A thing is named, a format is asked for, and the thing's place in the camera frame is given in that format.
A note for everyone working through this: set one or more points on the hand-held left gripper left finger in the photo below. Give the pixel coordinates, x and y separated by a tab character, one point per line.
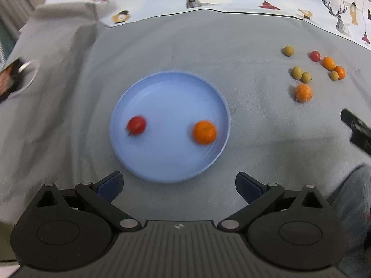
108	186

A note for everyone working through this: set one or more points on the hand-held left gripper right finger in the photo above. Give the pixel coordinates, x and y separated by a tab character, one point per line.
249	188

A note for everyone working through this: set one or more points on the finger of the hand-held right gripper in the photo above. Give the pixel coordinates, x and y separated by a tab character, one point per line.
358	130

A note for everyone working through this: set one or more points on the small orange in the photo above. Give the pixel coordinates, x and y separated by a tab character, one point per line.
340	72
328	62
204	132
303	92

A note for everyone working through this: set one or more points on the red cherry tomato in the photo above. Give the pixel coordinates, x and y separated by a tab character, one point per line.
136	125
315	56

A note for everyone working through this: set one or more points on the yellow-green round fruit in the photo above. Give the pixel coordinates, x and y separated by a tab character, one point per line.
296	72
306	77
334	75
288	51

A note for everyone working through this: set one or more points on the light blue plate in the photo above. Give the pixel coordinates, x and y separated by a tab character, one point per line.
171	101

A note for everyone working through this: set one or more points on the person's grey trouser leg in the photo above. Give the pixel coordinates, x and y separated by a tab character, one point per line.
353	197

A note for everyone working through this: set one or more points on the grey cloth cover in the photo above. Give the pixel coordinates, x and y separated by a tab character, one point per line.
72	121

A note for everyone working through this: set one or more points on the smartphone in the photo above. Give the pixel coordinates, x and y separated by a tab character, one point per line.
8	81

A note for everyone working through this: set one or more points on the grey curtain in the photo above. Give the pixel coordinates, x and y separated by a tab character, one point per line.
14	3

